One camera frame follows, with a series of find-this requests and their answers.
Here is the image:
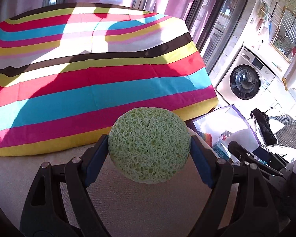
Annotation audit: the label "green round sponge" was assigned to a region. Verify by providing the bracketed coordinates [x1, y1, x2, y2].
[108, 107, 191, 184]

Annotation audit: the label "white medicine box red logo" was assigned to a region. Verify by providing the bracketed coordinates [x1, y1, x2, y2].
[212, 140, 231, 161]

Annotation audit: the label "white wicker chair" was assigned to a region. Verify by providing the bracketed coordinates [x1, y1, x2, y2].
[246, 114, 296, 154]

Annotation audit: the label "black cloth on chair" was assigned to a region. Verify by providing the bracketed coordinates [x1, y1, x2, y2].
[250, 109, 277, 146]

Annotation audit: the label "beige seat cushion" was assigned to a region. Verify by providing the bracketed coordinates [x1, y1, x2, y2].
[0, 146, 211, 236]

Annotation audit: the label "gold washing machine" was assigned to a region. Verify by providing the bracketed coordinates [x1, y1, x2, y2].
[216, 45, 275, 106]

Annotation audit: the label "striped colourful cushion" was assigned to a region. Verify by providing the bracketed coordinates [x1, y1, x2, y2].
[0, 3, 218, 157]

